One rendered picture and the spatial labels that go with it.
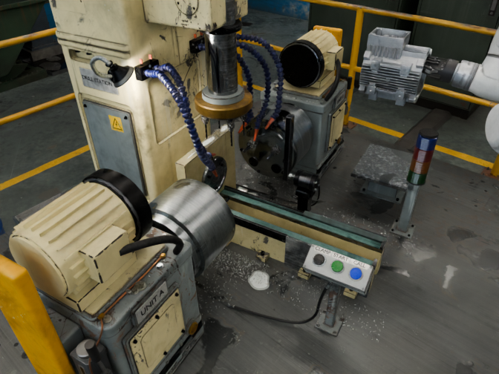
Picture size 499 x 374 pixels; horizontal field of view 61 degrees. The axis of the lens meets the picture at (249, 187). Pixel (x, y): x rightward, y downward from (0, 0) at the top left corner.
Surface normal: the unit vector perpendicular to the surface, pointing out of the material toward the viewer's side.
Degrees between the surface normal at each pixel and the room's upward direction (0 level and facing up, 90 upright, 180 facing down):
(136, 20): 90
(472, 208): 0
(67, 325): 0
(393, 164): 0
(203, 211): 40
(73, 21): 90
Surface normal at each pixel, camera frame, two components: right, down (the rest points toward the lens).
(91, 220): 0.55, -0.43
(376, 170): -0.01, -0.81
